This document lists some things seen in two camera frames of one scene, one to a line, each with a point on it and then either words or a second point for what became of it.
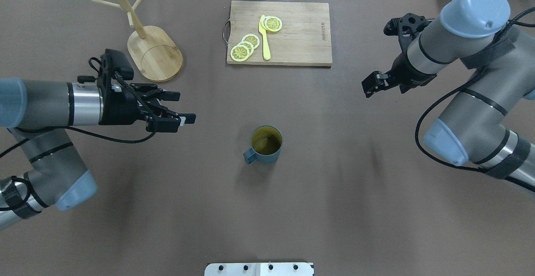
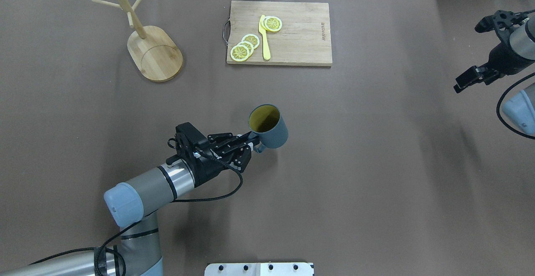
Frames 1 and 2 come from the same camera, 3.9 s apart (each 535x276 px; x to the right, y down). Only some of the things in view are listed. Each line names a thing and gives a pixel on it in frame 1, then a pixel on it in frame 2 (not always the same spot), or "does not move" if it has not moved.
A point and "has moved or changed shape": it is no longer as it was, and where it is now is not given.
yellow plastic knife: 266,52 does not move
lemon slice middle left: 249,45 does not move
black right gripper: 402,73 -> 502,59
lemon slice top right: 273,24 does not move
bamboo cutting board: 305,38 does not move
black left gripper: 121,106 -> 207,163
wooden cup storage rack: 156,55 does not move
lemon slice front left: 240,53 does not move
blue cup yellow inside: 266,142 has moved or changed shape
